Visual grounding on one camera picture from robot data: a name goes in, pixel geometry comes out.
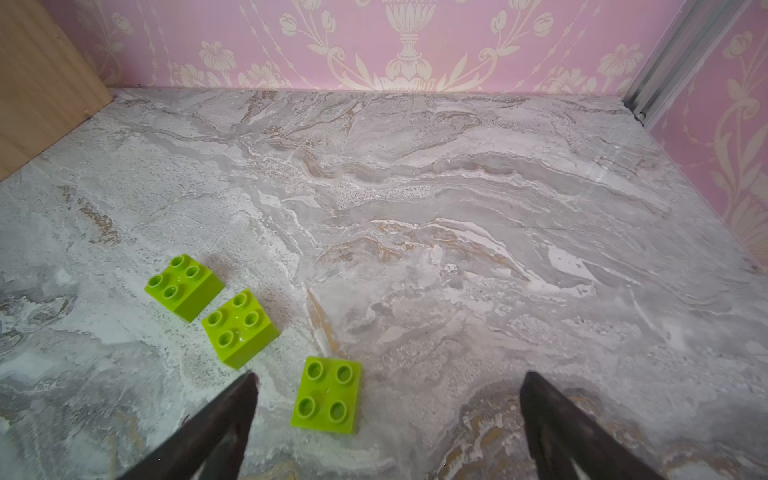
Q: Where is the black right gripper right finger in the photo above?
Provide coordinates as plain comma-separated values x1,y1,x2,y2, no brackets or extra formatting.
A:
519,371,661,479

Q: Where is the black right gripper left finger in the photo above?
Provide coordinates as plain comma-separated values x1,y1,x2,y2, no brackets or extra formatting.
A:
122,371,259,479

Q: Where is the green lego brick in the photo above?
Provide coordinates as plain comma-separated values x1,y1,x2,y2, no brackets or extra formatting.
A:
144,254,225,322
290,356,363,435
202,289,280,369

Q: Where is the wooden shelf unit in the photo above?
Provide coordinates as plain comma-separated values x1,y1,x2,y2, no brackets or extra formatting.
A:
1,1,113,179

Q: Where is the aluminium corner profile right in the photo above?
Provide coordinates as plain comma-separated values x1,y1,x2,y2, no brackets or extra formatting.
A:
622,0,749,129

